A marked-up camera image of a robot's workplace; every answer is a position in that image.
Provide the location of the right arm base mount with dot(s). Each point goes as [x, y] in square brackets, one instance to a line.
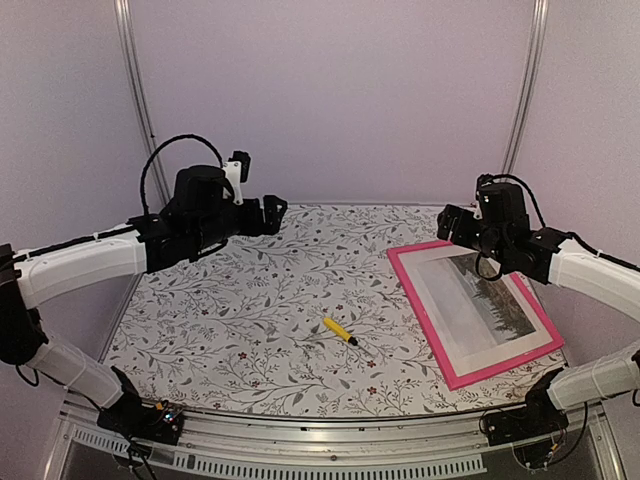
[534, 419]

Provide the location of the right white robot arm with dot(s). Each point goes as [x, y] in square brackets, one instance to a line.
[499, 229]

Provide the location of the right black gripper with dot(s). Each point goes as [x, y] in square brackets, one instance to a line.
[446, 224]

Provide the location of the pink picture frame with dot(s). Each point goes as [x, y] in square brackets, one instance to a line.
[476, 328]

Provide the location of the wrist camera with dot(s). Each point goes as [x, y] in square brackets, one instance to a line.
[483, 181]
[236, 170]

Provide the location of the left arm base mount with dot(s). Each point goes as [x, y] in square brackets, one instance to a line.
[160, 423]

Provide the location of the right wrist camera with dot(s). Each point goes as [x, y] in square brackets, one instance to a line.
[483, 181]

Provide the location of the left aluminium corner post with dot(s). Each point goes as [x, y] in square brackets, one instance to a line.
[125, 28]

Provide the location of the aluminium front rail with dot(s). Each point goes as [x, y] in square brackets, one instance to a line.
[222, 445]

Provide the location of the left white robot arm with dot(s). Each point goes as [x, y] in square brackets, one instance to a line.
[206, 210]

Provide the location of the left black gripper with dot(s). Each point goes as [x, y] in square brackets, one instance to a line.
[256, 226]

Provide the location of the yellow handled screwdriver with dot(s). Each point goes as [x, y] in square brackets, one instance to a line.
[343, 334]

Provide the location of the right aluminium corner post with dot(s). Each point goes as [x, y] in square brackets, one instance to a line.
[526, 93]

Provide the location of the aluminium corner post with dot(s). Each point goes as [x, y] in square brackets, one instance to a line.
[526, 93]
[125, 28]

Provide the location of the floral patterned table mat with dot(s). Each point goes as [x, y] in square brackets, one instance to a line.
[243, 330]

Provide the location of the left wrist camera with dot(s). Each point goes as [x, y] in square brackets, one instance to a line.
[236, 170]

